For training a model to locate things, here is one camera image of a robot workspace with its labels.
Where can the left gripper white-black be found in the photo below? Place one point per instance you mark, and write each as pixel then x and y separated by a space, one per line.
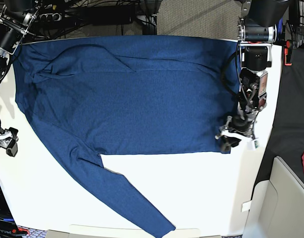
pixel 236 129

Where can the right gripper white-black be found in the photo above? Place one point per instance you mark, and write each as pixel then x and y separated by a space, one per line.
pixel 8 141

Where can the blue long-sleeve shirt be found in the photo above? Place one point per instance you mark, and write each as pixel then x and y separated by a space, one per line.
pixel 117 106

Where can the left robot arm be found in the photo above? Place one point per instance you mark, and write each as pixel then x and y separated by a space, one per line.
pixel 257 32

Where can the black box with label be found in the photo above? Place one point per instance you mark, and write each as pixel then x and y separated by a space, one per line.
pixel 6 219

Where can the beige plastic bin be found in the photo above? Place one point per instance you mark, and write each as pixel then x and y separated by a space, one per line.
pixel 277 206

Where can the cardboard box edge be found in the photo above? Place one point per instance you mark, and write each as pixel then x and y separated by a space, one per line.
pixel 56 234

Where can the red clamp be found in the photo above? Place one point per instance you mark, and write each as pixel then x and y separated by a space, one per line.
pixel 288 52

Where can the black power supply box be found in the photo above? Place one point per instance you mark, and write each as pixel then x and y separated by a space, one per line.
pixel 113 15

